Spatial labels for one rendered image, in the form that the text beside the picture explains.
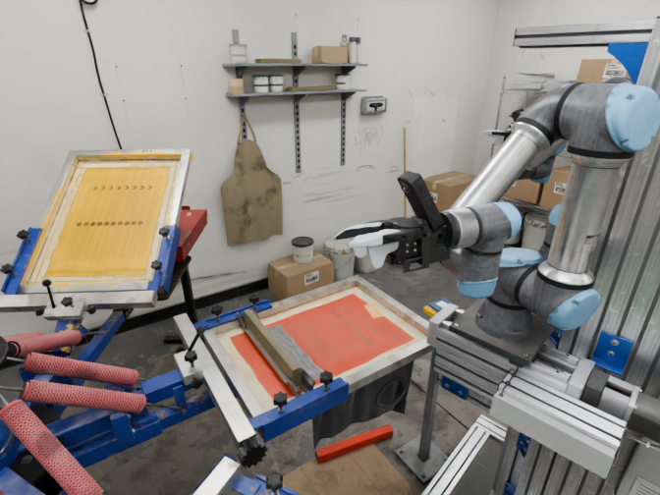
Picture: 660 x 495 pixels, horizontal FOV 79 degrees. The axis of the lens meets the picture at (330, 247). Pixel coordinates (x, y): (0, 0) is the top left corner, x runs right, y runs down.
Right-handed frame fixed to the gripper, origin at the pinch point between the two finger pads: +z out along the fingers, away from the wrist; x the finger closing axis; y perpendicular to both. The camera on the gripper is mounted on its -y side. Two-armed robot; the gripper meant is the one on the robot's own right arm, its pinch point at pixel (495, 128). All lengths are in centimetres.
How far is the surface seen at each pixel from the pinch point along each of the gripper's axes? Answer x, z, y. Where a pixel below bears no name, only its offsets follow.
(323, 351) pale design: -106, -35, 58
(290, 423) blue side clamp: -127, -64, 54
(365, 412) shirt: -97, -47, 85
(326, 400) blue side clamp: -114, -61, 54
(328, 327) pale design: -99, -22, 59
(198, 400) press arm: -152, -40, 56
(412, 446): -62, -20, 160
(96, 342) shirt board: -188, 6, 50
